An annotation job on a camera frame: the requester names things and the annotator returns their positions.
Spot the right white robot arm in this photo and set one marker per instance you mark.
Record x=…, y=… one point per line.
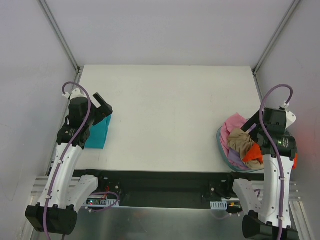
x=269, y=218

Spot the folded teal t shirt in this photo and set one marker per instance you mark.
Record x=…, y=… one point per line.
x=98, y=135

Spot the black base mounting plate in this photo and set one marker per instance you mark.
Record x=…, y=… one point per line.
x=178, y=190

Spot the pink t shirt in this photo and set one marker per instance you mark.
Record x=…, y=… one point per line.
x=233, y=122

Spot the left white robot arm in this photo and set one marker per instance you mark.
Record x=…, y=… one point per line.
x=56, y=210

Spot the orange t shirt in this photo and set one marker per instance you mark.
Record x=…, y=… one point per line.
x=253, y=153

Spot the right white cable duct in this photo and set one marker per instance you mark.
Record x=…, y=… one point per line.
x=219, y=205

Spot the left aluminium frame post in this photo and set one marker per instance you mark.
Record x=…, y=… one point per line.
x=59, y=34

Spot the lavender t shirt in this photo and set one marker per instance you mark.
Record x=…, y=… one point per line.
x=235, y=159

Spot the left white cable duct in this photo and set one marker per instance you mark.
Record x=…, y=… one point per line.
x=101, y=203

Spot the aluminium frame post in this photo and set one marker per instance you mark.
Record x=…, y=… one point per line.
x=276, y=35
x=59, y=34

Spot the aluminium front rail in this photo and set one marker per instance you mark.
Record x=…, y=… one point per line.
x=41, y=181

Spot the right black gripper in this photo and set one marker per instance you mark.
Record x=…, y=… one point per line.
x=251, y=123

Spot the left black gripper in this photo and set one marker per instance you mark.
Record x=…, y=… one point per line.
x=100, y=113

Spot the translucent blue laundry basket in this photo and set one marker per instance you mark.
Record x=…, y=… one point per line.
x=225, y=158

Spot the white cable duct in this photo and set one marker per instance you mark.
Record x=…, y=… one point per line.
x=219, y=205
x=101, y=203

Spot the beige t shirt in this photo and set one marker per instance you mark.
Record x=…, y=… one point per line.
x=241, y=143

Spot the right aluminium frame post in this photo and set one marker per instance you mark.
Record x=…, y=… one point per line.
x=276, y=35

